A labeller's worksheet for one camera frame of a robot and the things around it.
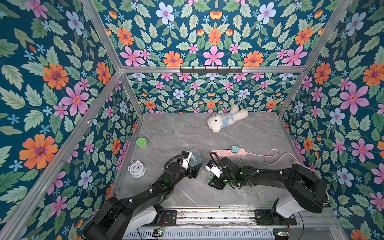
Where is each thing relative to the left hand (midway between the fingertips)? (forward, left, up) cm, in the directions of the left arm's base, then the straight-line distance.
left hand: (197, 160), depth 83 cm
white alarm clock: (+1, +36, -6) cm, 36 cm away
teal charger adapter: (+8, -24, -5) cm, 26 cm away
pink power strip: (+7, -21, -8) cm, 24 cm away
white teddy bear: (+30, -16, -2) cm, 34 cm away
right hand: (-8, -8, -8) cm, 14 cm away
